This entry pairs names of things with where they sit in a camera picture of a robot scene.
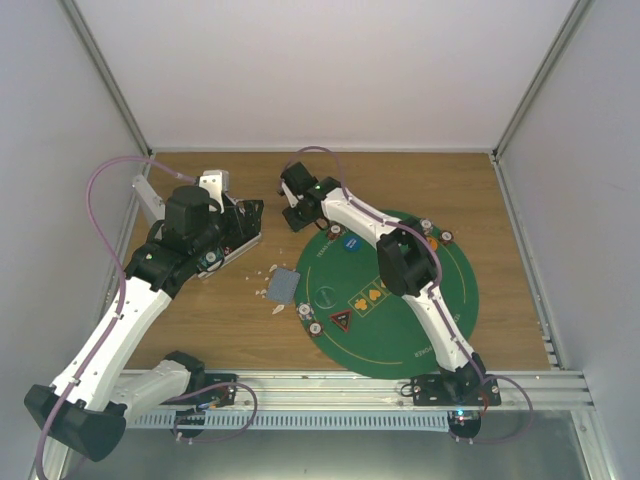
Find red 100 chip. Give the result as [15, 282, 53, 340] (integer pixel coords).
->
[438, 229, 454, 245]
[307, 321, 324, 338]
[327, 224, 343, 240]

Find blue small blind button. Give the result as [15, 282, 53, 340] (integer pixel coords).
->
[342, 234, 362, 253]

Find clear round dealer button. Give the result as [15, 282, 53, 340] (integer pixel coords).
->
[314, 286, 337, 310]

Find blue orange chip stack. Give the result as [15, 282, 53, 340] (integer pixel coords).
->
[420, 218, 434, 235]
[296, 303, 315, 322]

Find black red triangular all-in button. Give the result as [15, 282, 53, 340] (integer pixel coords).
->
[329, 309, 353, 333]

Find orange big blind button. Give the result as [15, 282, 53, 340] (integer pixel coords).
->
[427, 236, 438, 251]

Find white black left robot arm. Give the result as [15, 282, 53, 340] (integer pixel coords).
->
[24, 186, 264, 462]

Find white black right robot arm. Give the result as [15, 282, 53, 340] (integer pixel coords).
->
[280, 161, 486, 405]

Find silver aluminium poker case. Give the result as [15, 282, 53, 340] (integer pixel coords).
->
[132, 175, 262, 279]

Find chip stack inside case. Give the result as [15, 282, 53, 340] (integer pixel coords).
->
[199, 251, 222, 269]

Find blue playing card deck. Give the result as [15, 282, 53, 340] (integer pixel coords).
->
[266, 268, 301, 305]

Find round green poker mat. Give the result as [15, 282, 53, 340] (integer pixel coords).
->
[294, 209, 481, 380]

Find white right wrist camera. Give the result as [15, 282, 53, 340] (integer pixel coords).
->
[278, 181, 298, 208]

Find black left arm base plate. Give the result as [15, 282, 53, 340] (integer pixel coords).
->
[162, 372, 238, 407]

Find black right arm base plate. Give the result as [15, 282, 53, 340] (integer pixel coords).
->
[402, 374, 502, 407]

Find grey slotted cable duct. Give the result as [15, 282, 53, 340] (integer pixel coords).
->
[124, 409, 451, 431]

